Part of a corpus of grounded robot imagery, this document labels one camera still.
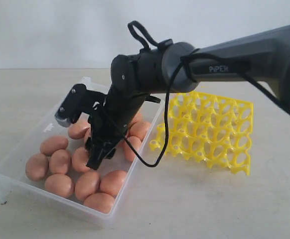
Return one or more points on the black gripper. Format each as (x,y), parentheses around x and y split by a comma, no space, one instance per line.
(110,116)

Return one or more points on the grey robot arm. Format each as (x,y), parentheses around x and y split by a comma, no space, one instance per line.
(166,67)

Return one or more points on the clear plastic container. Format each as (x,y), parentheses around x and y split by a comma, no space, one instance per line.
(14,180)

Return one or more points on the yellow plastic egg tray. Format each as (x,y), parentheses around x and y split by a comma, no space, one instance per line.
(212,129)

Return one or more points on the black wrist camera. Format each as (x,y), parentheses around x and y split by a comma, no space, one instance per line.
(71,108)

